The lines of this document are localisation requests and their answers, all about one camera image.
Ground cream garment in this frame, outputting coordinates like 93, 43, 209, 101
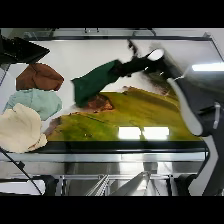
0, 102, 49, 155

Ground dark green garment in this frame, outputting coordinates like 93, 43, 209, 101
70, 59, 123, 109

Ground brown garment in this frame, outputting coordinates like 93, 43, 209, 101
15, 62, 65, 92

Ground black garment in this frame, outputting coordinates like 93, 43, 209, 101
0, 34, 51, 65

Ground black cable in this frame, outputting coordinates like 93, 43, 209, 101
0, 146, 44, 196

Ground pale green garment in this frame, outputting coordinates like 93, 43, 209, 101
3, 87, 64, 122

